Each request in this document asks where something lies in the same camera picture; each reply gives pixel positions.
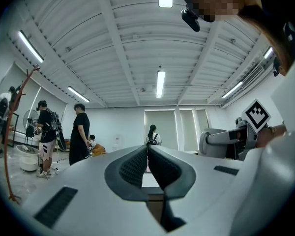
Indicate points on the white round tub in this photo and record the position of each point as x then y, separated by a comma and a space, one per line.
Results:
27, 157

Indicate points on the person's right forearm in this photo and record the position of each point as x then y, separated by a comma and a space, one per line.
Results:
265, 138

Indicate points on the black head-mounted camera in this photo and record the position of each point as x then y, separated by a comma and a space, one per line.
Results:
190, 18

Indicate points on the white air vent grille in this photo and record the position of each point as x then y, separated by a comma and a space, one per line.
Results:
253, 75

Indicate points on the black metal frame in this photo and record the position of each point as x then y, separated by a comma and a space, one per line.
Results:
13, 129

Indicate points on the white water dispenser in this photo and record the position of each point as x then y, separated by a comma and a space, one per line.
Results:
117, 142

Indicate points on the person's face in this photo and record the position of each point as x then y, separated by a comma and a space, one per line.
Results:
216, 1

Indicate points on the red-brown coat rack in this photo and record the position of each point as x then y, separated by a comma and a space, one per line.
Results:
7, 156

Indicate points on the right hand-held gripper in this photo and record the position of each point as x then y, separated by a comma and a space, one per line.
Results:
256, 115

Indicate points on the black standing fan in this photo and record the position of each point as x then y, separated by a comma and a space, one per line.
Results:
30, 118

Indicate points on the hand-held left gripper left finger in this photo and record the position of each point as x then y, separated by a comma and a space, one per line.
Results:
130, 167

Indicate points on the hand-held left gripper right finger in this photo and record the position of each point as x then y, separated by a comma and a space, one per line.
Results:
167, 168

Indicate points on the yellow armchair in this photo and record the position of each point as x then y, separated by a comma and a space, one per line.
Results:
99, 149

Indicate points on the window roller blind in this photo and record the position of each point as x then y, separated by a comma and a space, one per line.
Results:
186, 129
159, 124
201, 119

